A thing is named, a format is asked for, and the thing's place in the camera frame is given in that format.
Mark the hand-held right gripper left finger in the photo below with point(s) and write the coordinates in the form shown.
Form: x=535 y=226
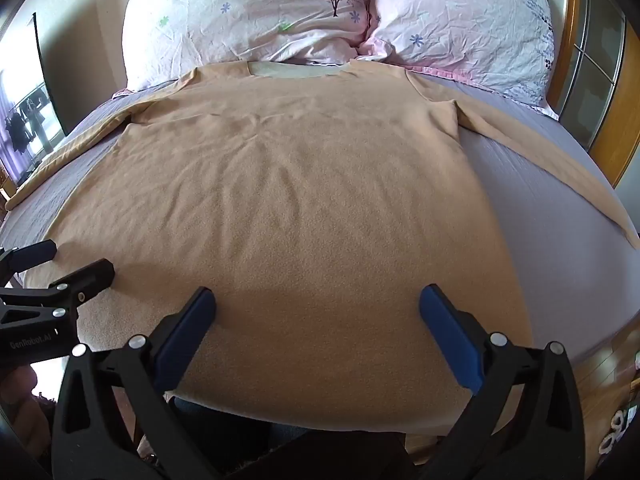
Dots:
x=182 y=332

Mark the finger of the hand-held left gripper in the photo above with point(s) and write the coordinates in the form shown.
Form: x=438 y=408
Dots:
x=32 y=252
x=90 y=277

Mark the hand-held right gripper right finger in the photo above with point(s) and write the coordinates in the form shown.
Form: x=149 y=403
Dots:
x=450 y=335

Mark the tan long-sleeved shirt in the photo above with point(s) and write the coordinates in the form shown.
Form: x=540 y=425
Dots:
x=280 y=220

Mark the clothes drying rack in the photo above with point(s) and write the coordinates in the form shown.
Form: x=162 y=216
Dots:
x=27 y=120

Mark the person's left hand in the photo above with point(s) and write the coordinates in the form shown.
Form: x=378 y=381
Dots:
x=20 y=400

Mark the dark curtain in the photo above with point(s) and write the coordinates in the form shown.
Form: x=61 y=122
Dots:
x=50 y=75

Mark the wooden wardrobe with glass door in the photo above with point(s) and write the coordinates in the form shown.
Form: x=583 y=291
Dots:
x=597 y=70

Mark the pink floral pillow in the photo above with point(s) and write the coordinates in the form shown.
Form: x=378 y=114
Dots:
x=240 y=10
x=460 y=25

